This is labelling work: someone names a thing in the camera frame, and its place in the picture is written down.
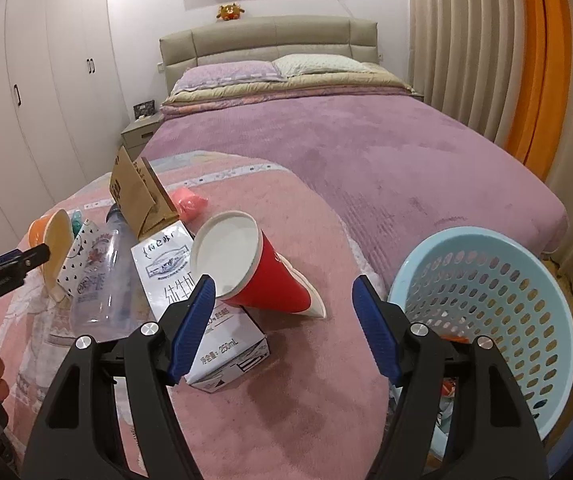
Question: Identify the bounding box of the white dotted pillow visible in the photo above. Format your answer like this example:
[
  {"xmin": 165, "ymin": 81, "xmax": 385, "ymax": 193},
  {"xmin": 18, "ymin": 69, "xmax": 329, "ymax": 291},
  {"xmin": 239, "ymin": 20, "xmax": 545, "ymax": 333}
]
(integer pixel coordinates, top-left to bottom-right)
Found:
[{"xmin": 271, "ymin": 53, "xmax": 374, "ymax": 78}]

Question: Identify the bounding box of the beige curtain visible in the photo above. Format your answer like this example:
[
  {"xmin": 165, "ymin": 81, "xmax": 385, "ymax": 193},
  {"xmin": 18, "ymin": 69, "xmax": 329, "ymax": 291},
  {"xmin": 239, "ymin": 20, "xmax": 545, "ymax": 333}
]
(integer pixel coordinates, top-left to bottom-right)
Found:
[{"xmin": 406, "ymin": 0, "xmax": 573, "ymax": 301}]

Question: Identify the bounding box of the beige nightstand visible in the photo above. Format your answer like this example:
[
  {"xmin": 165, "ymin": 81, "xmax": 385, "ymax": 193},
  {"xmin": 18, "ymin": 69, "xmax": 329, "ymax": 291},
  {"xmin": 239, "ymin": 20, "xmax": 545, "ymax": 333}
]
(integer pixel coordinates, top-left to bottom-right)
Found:
[{"xmin": 120, "ymin": 112, "xmax": 163, "ymax": 161}]

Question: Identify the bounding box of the brown paper bag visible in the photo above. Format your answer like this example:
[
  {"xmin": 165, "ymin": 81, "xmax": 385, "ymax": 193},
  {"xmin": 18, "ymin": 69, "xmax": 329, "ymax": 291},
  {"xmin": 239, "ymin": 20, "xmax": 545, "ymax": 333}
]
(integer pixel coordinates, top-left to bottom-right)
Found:
[{"xmin": 109, "ymin": 146, "xmax": 181, "ymax": 241}]

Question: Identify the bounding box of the white milk carton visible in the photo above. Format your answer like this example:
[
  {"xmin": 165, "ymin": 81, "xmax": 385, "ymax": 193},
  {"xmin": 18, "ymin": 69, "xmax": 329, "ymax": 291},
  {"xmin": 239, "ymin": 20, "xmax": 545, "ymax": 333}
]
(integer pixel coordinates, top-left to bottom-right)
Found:
[{"xmin": 130, "ymin": 220, "xmax": 270, "ymax": 395}]

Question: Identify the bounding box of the purple bed blanket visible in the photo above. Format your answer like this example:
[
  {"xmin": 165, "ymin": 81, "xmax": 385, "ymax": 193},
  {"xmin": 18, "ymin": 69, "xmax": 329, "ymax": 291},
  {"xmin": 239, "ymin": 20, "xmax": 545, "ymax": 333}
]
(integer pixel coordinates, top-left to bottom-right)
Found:
[{"xmin": 139, "ymin": 92, "xmax": 569, "ymax": 291}]

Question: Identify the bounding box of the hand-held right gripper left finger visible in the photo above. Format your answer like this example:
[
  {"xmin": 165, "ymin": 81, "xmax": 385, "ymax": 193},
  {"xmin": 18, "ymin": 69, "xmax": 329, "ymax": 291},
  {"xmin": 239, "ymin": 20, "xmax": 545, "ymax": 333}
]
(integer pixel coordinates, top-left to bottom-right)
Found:
[{"xmin": 24, "ymin": 276, "xmax": 217, "ymax": 480}]

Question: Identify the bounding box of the clear plastic bottle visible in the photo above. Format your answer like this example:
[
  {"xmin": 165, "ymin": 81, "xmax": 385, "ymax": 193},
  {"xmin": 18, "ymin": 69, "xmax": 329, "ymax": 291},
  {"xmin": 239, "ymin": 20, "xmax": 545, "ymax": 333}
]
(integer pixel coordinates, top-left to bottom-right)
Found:
[{"xmin": 69, "ymin": 203, "xmax": 162, "ymax": 341}]

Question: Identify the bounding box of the light blue plastic basket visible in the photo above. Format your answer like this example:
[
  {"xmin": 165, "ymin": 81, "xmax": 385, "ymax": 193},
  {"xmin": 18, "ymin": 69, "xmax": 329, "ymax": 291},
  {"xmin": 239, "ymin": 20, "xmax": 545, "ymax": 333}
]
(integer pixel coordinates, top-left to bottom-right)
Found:
[{"xmin": 386, "ymin": 226, "xmax": 573, "ymax": 456}]

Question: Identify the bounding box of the folded beige quilt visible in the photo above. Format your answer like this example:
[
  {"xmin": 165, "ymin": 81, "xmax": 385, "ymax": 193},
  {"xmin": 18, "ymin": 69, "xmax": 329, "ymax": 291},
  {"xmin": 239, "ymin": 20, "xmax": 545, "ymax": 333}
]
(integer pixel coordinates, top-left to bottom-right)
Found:
[{"xmin": 160, "ymin": 67, "xmax": 414, "ymax": 121}]

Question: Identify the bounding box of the white wardrobe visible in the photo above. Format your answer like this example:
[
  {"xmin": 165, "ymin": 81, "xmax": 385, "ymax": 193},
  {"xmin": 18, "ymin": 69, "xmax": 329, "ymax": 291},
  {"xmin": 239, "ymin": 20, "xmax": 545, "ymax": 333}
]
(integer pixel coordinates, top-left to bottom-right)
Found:
[{"xmin": 0, "ymin": 0, "xmax": 134, "ymax": 256}]

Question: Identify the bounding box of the red paper cup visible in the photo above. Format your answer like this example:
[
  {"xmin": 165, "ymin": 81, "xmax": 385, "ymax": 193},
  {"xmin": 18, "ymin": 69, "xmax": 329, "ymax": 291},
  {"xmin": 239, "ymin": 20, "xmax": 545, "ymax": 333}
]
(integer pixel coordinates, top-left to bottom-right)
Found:
[{"xmin": 191, "ymin": 211, "xmax": 328, "ymax": 320}]

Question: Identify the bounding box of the white dotted paper cup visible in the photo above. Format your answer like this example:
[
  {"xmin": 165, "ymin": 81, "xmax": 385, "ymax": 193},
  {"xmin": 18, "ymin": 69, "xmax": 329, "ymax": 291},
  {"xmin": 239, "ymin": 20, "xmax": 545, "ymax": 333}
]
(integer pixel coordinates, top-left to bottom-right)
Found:
[{"xmin": 49, "ymin": 220, "xmax": 102, "ymax": 306}]

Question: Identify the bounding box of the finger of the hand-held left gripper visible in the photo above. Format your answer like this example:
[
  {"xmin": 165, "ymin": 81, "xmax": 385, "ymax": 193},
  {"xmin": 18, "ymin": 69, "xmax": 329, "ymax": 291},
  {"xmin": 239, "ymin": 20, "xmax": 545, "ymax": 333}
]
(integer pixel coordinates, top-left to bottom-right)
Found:
[{"xmin": 0, "ymin": 243, "xmax": 51, "ymax": 306}]

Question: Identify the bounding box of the purple pillow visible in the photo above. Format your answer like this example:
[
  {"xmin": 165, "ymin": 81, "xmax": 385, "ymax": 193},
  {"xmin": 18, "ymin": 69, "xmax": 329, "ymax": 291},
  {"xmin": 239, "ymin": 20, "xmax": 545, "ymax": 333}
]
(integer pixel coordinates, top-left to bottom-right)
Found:
[{"xmin": 174, "ymin": 60, "xmax": 284, "ymax": 92}]

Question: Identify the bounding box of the pink plastic bag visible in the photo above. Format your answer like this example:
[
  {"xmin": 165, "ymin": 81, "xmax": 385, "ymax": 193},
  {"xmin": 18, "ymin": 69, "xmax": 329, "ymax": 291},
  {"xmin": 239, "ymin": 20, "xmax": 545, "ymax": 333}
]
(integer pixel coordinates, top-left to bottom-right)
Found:
[{"xmin": 168, "ymin": 186, "xmax": 210, "ymax": 223}]

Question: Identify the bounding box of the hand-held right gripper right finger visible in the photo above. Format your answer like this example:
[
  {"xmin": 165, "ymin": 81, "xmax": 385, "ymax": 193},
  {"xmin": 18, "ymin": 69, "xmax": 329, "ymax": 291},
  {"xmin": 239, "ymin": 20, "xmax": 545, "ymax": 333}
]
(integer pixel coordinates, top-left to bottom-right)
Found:
[{"xmin": 351, "ymin": 274, "xmax": 552, "ymax": 480}]

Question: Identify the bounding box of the beige padded headboard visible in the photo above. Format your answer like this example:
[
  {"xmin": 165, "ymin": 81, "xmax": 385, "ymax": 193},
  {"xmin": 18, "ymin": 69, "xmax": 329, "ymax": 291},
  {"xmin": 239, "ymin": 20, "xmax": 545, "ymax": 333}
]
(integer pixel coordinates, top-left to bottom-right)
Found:
[{"xmin": 159, "ymin": 16, "xmax": 379, "ymax": 98}]

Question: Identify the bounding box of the orange curtain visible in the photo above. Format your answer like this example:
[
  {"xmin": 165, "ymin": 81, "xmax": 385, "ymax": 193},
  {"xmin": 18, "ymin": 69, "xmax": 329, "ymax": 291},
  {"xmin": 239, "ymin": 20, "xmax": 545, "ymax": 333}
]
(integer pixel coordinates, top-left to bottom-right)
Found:
[{"xmin": 503, "ymin": 0, "xmax": 573, "ymax": 183}]

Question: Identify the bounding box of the pink elephant blanket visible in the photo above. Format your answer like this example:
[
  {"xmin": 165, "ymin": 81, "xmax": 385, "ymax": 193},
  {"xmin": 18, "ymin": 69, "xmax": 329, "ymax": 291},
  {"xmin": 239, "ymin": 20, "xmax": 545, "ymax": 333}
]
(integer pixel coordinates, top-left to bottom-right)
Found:
[{"xmin": 0, "ymin": 152, "xmax": 392, "ymax": 480}]

